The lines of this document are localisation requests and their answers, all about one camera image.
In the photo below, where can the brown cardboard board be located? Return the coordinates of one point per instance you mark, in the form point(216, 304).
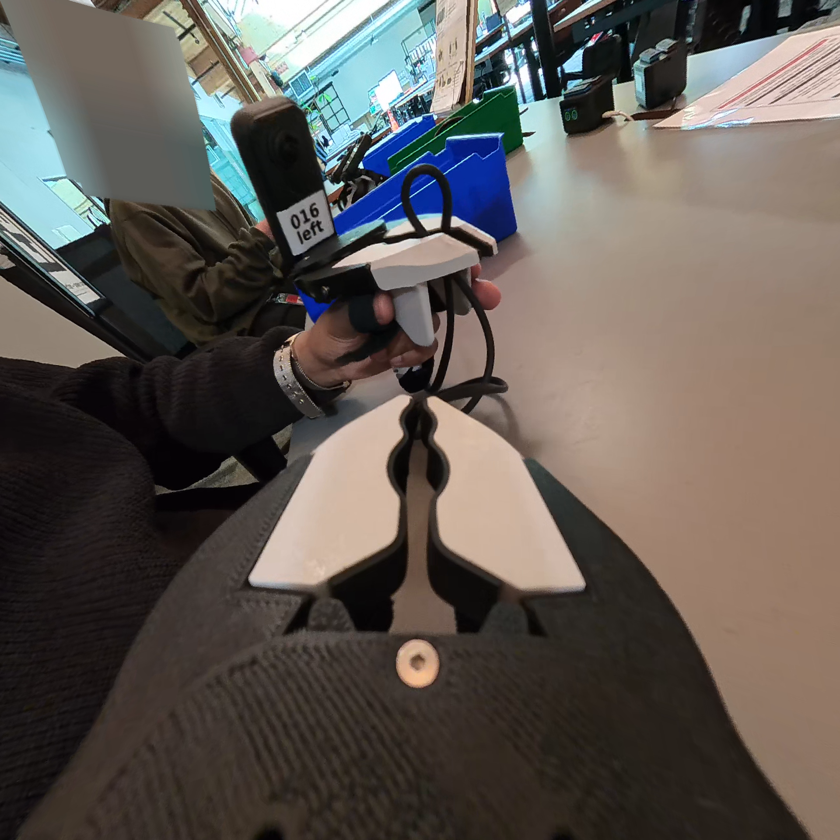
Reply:
point(453, 53)

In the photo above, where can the metal wristwatch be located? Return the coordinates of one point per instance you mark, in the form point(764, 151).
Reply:
point(299, 381)

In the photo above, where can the black device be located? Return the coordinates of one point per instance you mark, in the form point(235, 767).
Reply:
point(660, 75)
point(587, 105)

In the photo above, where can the person's left hand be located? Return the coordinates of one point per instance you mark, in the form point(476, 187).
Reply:
point(341, 355)

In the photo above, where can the black framed floor sign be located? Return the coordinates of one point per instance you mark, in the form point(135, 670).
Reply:
point(66, 282)

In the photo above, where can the blue bin with sticker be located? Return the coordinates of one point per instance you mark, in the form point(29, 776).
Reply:
point(479, 184)

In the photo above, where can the plain blue bin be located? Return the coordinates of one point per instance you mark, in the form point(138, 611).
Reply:
point(394, 145)

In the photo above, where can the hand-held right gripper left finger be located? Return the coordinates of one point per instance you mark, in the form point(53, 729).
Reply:
point(328, 519)

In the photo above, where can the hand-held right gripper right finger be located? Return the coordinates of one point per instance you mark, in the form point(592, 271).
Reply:
point(512, 519)

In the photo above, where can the person's left forearm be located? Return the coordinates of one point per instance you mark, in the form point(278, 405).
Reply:
point(105, 551)

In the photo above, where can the printed paper sheets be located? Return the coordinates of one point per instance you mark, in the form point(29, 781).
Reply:
point(775, 79)

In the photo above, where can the black metal pole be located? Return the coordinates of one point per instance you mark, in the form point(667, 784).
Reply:
point(542, 46)

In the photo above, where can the green storage bin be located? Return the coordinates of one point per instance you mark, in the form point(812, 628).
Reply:
point(486, 118)

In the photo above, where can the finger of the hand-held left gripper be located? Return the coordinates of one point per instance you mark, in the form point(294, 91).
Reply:
point(420, 256)
point(415, 315)

